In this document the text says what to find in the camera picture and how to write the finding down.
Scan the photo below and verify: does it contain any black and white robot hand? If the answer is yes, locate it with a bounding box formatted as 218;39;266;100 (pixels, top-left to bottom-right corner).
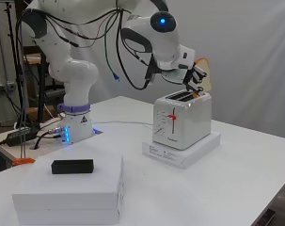
159;44;209;96

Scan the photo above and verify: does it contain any toast slice with orange crust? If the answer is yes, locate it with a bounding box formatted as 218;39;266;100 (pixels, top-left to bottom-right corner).
193;56;213;93

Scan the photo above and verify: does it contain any steel toaster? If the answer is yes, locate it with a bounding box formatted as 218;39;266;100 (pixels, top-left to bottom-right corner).
151;89;213;151

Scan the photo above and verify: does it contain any white hanging sheet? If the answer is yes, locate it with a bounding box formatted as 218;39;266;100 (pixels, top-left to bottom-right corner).
70;0;285;140

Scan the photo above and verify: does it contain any white flat box with print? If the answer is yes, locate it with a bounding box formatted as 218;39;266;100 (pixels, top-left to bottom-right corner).
141;131;222;170

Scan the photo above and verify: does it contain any black block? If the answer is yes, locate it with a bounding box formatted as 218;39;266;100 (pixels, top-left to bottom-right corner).
51;158;95;175

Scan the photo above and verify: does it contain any wooden shelf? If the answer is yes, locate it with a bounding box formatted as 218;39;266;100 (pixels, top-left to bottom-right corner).
23;45;68;125

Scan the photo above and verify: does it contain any black stand pole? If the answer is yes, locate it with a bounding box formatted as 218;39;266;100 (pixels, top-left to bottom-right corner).
3;0;29;159

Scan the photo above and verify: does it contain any black power strip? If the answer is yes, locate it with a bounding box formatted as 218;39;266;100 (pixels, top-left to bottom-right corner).
5;126;40;148

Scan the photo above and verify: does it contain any orange clamp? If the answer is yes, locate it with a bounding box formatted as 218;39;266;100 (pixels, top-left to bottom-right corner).
11;157;37;168

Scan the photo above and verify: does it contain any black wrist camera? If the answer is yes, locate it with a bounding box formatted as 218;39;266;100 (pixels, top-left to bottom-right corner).
144;56;163;85

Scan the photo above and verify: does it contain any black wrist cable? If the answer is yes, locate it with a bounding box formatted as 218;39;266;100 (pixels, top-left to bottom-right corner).
115;6;153;91

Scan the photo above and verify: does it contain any green cable with blue tip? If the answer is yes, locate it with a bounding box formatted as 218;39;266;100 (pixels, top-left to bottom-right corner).
103;17;121;83

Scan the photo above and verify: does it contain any white toaster cable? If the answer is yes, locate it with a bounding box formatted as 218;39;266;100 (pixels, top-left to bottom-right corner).
93;120;155;130

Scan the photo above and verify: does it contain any grey wall outlet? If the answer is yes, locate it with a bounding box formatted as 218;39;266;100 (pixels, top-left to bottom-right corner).
0;81;17;92

